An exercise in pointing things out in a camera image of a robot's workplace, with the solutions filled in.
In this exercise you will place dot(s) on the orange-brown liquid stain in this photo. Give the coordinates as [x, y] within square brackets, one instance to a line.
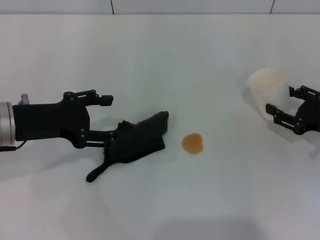
[192, 143]

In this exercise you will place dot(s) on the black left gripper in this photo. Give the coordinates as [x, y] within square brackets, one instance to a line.
[45, 120]

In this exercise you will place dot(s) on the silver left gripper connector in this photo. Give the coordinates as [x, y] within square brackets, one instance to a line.
[24, 98]

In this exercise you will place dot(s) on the dark blue rag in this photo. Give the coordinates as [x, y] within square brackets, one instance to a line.
[137, 140]

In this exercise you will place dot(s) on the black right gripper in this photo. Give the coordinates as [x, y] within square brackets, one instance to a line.
[310, 115]

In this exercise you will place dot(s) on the clear plastic cup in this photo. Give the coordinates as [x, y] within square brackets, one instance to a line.
[270, 85]

